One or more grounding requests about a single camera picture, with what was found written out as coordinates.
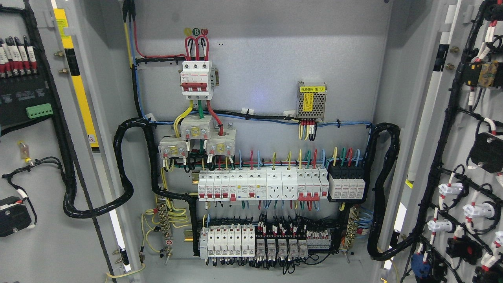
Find left black cable conduit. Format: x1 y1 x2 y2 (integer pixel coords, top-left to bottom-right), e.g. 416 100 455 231
63 117 197 219

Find red white main breaker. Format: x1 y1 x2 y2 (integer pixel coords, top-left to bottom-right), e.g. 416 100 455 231
180 61 216 100

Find lower row relays and breakers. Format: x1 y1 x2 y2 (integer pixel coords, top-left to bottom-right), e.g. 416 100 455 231
199 214 338 268

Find metal mesh power supply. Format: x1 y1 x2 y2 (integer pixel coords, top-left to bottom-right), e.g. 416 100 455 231
295 81 327 121

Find grey cabinet door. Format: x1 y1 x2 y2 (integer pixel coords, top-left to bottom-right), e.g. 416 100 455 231
368 0 502 283
1 0 126 283

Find upper row circuit breakers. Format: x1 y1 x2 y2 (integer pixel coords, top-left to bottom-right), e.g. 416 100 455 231
197 165 329 201

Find black surge protector block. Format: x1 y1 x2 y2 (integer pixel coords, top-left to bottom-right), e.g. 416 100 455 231
328 163 367 204

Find grey current transformers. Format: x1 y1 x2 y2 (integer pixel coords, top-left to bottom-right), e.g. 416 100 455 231
158 114 237 161

